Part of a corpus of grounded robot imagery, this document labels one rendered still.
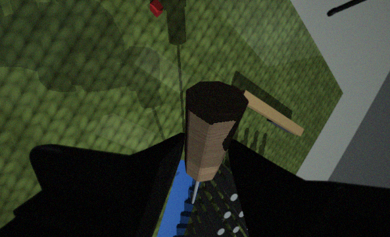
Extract small red cube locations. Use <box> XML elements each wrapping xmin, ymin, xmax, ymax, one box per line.
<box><xmin>150</xmin><ymin>0</ymin><xmax>163</xmax><ymax>17</ymax></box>

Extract blue flat strip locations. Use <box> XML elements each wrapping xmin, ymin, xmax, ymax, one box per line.
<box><xmin>157</xmin><ymin>160</ymin><xmax>195</xmax><ymax>237</ymax></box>

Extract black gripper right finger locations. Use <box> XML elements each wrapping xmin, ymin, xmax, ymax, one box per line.
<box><xmin>228</xmin><ymin>139</ymin><xmax>390</xmax><ymax>237</ymax></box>

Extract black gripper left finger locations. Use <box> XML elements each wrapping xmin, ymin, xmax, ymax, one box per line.
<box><xmin>30</xmin><ymin>133</ymin><xmax>185</xmax><ymax>237</ymax></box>

